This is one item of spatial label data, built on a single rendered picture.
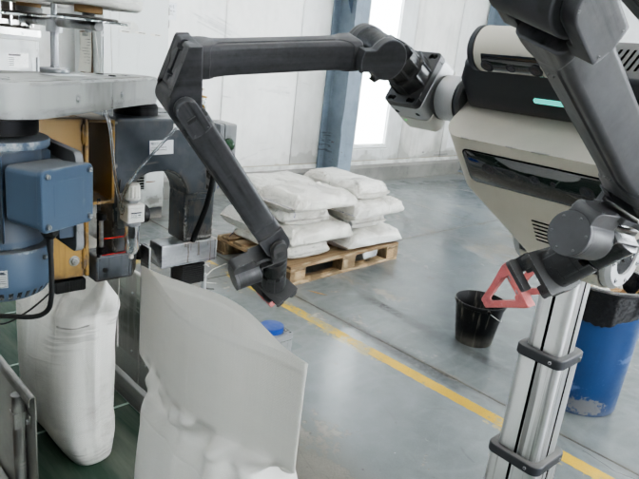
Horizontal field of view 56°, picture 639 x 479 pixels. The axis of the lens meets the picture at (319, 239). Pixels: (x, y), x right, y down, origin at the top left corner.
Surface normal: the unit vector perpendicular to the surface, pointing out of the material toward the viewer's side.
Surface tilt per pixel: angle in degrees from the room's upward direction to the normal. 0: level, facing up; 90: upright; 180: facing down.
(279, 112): 90
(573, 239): 78
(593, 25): 107
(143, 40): 90
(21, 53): 90
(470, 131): 40
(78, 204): 90
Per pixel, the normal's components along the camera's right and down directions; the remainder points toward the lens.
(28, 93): 0.83, 0.25
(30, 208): -0.37, 0.23
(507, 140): -0.40, -0.66
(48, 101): 0.98, 0.16
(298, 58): 0.47, 0.51
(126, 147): 0.69, 0.28
